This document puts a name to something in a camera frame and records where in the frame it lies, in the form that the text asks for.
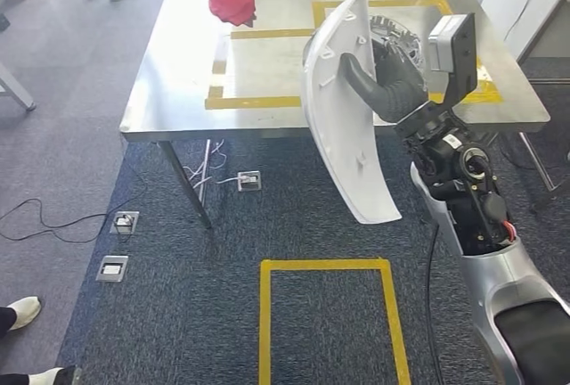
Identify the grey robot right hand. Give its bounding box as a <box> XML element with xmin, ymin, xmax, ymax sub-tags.
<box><xmin>340</xmin><ymin>37</ymin><xmax>432</xmax><ymax>125</ymax></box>

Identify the white plastic shell part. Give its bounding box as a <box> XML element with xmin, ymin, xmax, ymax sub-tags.
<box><xmin>301</xmin><ymin>0</ymin><xmax>403</xmax><ymax>225</ymax></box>

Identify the yellow workbench tape rectangle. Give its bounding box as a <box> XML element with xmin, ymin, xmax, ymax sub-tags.
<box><xmin>204</xmin><ymin>0</ymin><xmax>504</xmax><ymax>111</ymax></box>

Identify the steel workbench table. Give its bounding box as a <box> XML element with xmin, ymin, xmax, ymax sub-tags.
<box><xmin>119</xmin><ymin>0</ymin><xmax>557</xmax><ymax>231</ymax></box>

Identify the round silver fan shroud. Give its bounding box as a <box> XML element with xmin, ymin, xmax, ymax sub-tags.
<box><xmin>369</xmin><ymin>14</ymin><xmax>424</xmax><ymax>77</ymax></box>

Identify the steel floor socket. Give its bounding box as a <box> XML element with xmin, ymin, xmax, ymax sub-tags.
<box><xmin>109</xmin><ymin>210</ymin><xmax>139</xmax><ymax>236</ymax></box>
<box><xmin>237</xmin><ymin>170</ymin><xmax>262</xmax><ymax>193</ymax></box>
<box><xmin>96</xmin><ymin>255</ymin><xmax>129</xmax><ymax>283</ymax></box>

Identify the red cloth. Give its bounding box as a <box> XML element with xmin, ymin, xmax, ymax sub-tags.
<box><xmin>209</xmin><ymin>0</ymin><xmax>257</xmax><ymax>28</ymax></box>

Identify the yellow floor tape square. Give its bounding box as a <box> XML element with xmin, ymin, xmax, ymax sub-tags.
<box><xmin>258</xmin><ymin>258</ymin><xmax>412</xmax><ymax>385</ymax></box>

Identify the white table leg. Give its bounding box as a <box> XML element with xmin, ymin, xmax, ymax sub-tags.
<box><xmin>0</xmin><ymin>61</ymin><xmax>38</xmax><ymax>113</ymax></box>

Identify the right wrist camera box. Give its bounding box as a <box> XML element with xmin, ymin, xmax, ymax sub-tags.
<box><xmin>428</xmin><ymin>12</ymin><xmax>478</xmax><ymax>113</ymax></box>

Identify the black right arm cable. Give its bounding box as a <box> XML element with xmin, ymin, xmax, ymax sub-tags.
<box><xmin>424</xmin><ymin>223</ymin><xmax>446</xmax><ymax>385</ymax></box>

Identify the white cable bundle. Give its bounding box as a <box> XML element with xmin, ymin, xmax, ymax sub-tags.
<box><xmin>182</xmin><ymin>138</ymin><xmax>241</xmax><ymax>192</ymax></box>

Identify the black floor cable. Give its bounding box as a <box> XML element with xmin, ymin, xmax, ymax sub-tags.
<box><xmin>0</xmin><ymin>134</ymin><xmax>149</xmax><ymax>246</ymax></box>

